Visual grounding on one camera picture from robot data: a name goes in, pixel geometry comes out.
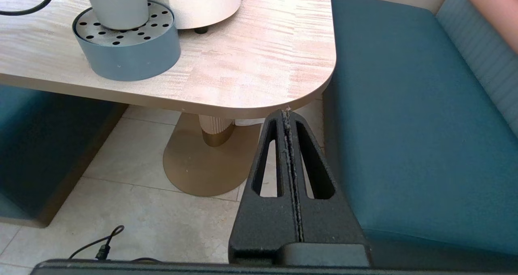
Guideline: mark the pink bolster cushion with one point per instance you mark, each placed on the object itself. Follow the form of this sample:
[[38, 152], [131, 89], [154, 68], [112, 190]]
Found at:
[[497, 11]]

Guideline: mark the large blue perforated drip tray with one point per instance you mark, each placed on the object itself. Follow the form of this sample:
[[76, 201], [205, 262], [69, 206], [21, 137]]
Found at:
[[129, 56]]

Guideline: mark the clear water dispenser white base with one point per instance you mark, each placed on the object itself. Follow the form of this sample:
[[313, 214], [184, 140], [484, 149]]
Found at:
[[202, 3]]

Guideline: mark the grey plastic cup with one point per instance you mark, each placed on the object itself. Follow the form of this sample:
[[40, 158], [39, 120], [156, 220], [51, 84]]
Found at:
[[117, 7]]

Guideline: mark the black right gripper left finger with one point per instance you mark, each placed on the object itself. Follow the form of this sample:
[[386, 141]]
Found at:
[[263, 226]]

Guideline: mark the teal upholstered bench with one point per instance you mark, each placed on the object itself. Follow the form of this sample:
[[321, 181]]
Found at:
[[404, 125], [36, 153]]

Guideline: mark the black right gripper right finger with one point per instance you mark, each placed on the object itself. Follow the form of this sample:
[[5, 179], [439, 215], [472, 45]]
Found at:
[[323, 222]]

